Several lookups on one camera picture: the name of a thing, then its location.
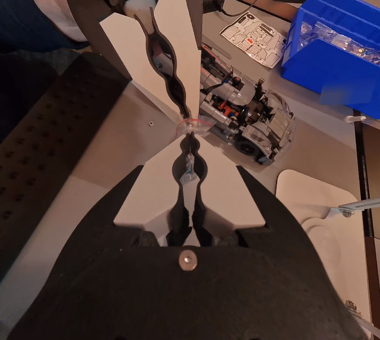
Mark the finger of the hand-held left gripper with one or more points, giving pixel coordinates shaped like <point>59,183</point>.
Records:
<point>127,43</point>
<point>184,34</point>

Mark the partly built lego car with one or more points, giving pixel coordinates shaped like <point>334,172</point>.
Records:
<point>261,126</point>

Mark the blue plastic bin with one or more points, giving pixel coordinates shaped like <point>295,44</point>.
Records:
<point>308,67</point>

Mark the white book stand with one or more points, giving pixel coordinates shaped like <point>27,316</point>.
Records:
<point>297,191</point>

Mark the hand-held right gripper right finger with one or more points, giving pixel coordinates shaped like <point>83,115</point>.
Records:
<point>234,197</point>

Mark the person's left forearm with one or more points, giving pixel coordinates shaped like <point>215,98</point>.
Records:
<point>14,5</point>

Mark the clear plastic bags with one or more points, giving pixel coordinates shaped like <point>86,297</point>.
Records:
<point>341,40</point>

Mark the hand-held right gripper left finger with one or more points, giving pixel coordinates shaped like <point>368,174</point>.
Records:
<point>145,197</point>

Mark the black perforated office chair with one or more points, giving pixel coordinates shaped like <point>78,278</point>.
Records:
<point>44,138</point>

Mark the white sticker sheet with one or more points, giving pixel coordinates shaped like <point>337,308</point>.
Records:
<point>252,34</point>

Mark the clear bag of lego parts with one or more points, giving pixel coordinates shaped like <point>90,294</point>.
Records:
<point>204,126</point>

